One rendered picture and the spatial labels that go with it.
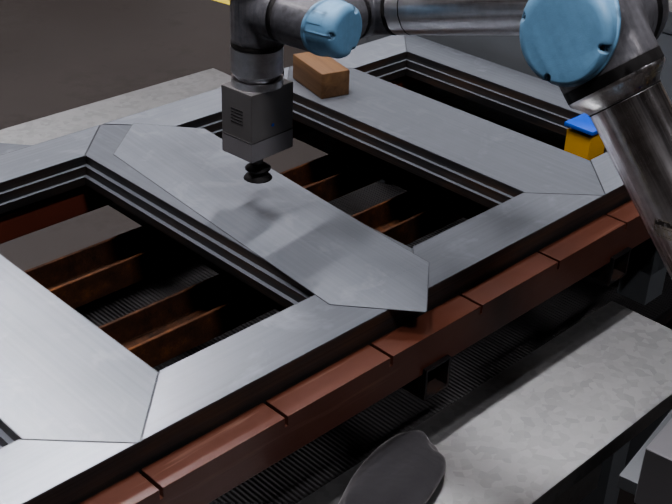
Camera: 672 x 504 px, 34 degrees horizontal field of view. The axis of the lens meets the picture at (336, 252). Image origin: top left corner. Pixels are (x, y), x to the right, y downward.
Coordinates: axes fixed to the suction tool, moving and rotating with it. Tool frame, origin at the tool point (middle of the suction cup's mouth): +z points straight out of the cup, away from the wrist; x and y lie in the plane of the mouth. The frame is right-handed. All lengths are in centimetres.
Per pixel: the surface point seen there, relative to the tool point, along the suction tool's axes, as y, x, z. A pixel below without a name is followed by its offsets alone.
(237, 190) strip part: -0.9, -5.5, 4.6
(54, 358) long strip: 45.0, 11.4, 4.6
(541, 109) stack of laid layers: -67, 8, 6
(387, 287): 4.5, 29.5, 4.4
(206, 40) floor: -206, -245, 91
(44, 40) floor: -154, -293, 91
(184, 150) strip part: -4.6, -22.4, 4.6
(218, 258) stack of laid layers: 11.8, 3.9, 7.7
